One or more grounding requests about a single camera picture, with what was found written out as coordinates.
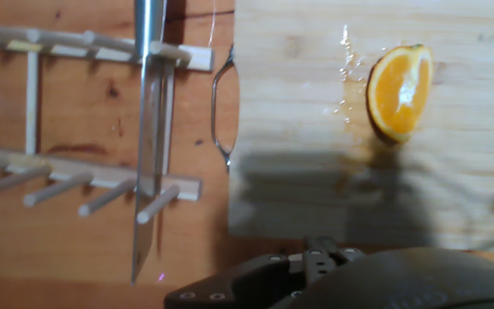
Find steel cleaver knife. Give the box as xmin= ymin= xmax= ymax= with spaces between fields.
xmin=130 ymin=0 xmax=168 ymax=285

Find wooden peg dish rack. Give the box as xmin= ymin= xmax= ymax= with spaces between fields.
xmin=0 ymin=19 xmax=215 ymax=226

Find large brown wooden board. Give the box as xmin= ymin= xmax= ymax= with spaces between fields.
xmin=0 ymin=0 xmax=494 ymax=309

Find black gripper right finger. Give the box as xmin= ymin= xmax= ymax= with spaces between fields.
xmin=304 ymin=235 xmax=366 ymax=284

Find bamboo cutting board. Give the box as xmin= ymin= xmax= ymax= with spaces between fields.
xmin=210 ymin=0 xmax=494 ymax=253

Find orange wedge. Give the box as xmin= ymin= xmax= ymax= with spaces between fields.
xmin=365 ymin=43 xmax=435 ymax=145

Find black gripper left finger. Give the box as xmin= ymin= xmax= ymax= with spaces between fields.
xmin=164 ymin=252 xmax=307 ymax=309

